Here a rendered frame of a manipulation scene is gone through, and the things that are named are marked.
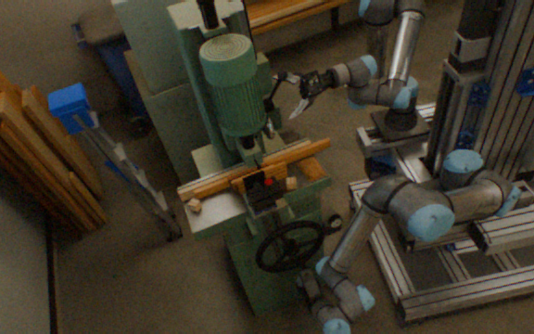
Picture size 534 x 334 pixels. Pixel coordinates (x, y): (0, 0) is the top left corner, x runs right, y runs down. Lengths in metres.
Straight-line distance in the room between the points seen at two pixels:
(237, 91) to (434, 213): 0.69
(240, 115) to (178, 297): 1.43
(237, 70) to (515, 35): 0.86
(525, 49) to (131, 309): 2.28
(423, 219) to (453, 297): 1.08
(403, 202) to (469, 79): 0.60
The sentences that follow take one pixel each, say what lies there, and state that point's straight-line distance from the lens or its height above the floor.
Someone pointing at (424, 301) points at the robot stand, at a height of 0.23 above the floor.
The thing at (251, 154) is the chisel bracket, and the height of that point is 1.07.
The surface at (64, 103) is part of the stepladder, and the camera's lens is 2.03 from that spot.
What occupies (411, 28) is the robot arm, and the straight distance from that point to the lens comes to 1.57.
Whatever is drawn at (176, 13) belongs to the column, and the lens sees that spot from 1.56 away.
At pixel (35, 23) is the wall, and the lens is 3.70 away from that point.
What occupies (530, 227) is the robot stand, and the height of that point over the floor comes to 0.74.
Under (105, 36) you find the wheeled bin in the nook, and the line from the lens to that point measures 3.08.
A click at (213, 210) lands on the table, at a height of 0.90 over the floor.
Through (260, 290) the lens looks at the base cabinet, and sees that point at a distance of 2.09.
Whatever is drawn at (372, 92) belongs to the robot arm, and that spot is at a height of 1.25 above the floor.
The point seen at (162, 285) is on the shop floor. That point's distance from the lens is 2.57.
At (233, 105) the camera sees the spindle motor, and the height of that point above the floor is 1.34.
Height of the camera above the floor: 2.11
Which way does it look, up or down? 46 degrees down
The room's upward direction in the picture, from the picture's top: 11 degrees counter-clockwise
